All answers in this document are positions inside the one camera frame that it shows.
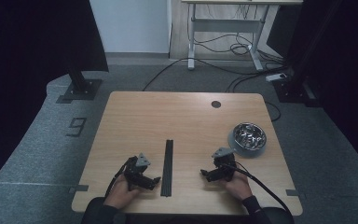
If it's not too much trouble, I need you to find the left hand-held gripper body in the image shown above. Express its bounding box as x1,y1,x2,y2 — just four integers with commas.
123,152,152,185

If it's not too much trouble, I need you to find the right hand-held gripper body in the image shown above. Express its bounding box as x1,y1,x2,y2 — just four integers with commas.
211,147,238,183

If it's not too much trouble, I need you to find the black chopstick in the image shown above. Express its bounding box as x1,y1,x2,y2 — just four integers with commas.
169,139,174,198
166,139,172,198
160,139,168,198
162,139,170,198
164,139,172,198

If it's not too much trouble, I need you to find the steel bowl with grey base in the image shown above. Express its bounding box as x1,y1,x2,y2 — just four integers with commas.
227,121,268,159

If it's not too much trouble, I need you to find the person's right hand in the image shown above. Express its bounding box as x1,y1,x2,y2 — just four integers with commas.
224,171,254,202

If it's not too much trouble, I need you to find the person's left hand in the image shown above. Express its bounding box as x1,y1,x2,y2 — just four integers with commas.
104,174,145,210

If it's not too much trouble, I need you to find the person's right leg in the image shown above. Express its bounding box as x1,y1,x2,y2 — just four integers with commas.
268,206,295,224

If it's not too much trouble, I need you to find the white power strip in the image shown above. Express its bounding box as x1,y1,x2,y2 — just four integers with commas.
265,72,289,83

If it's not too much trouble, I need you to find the black curtain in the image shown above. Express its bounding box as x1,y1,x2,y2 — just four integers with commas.
287,0,358,179
0,0,110,198

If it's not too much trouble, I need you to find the left hand-held gripper cable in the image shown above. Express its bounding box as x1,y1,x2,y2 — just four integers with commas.
104,158,132,200

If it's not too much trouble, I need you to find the hand-held gripper cable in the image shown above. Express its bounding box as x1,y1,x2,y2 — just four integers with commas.
227,161,296,224
104,158,132,200

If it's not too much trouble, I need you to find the right hand-held gripper cable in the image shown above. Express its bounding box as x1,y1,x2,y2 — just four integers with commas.
227,161,296,224

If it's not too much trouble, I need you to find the black looped cable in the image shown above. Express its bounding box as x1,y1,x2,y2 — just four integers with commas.
264,101,282,123

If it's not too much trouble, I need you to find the black stand with base plate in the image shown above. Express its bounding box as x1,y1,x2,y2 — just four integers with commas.
273,0,343,108
55,60,103,105

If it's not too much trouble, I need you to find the long black floor cable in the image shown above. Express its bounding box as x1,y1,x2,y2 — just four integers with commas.
142,57,288,92

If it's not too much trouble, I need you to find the black cable bundle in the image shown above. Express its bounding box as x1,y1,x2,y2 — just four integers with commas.
186,3,285,63

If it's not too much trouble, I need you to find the white desk frame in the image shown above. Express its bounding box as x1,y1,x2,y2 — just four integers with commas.
181,0,304,72

